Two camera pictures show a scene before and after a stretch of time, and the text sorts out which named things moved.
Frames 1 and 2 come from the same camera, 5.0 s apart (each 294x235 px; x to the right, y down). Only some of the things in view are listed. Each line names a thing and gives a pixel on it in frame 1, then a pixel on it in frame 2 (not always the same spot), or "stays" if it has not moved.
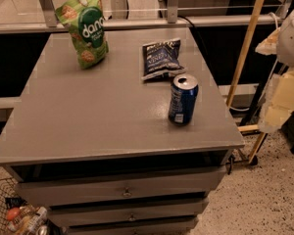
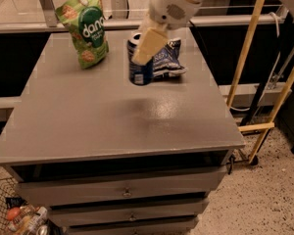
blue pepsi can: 183,98 → 139,74
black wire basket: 12,214 stays
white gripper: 292,39 → 169,6
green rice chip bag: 83,13 stays
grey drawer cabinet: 94,145 stays
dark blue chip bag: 162,58 stays
